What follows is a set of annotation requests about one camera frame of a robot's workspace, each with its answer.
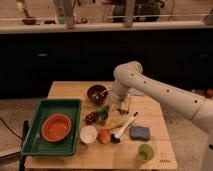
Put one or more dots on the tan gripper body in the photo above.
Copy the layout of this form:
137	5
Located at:
113	107

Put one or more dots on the small metal cup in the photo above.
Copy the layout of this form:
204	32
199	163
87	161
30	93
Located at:
101	118

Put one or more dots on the white cup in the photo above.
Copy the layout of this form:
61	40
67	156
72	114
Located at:
88	134

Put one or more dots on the green plastic cup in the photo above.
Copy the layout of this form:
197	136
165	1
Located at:
145	152

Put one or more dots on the brown rectangular block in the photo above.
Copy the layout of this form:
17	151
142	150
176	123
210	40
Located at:
125	105

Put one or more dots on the yellow banana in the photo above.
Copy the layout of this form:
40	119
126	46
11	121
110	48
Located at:
114	124

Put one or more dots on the metal spoon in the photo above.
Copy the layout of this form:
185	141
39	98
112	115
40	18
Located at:
102	92

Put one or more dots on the dark brown bowl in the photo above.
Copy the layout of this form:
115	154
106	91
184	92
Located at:
92	94

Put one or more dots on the grey cloth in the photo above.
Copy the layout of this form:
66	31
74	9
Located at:
135	92

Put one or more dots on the dark grape bunch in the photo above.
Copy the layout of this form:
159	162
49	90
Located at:
90	118

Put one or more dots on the red apple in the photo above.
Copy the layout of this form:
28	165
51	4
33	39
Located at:
104	136

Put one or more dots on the wooden table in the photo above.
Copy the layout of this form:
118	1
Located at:
124	154

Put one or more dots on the blue sponge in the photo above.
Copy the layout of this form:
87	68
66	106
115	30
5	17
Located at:
140	133

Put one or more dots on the orange bowl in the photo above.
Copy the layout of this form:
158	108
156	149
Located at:
56	127

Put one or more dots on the green plastic tray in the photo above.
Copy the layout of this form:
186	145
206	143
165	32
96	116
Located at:
36	145

